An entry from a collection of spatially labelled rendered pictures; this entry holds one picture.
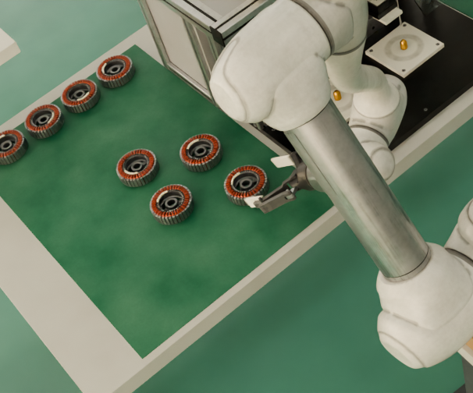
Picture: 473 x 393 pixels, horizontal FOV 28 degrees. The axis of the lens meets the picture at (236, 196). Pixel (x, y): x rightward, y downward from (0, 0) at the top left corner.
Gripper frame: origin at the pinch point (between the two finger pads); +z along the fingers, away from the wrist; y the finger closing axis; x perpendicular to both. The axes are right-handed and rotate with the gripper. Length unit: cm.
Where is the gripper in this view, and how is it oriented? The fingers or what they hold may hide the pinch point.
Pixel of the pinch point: (264, 182)
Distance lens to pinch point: 239.6
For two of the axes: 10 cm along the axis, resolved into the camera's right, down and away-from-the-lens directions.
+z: -6.0, 0.9, 7.9
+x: -6.3, -6.7, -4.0
